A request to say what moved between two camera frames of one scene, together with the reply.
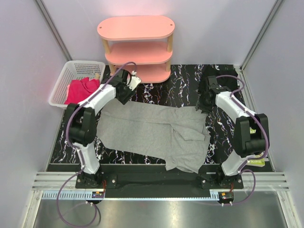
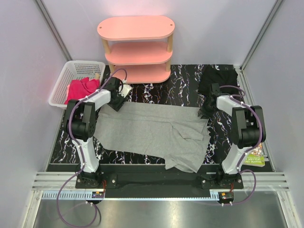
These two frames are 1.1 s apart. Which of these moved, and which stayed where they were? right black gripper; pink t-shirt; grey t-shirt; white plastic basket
Moved: right black gripper
Stayed: pink t-shirt; grey t-shirt; white plastic basket
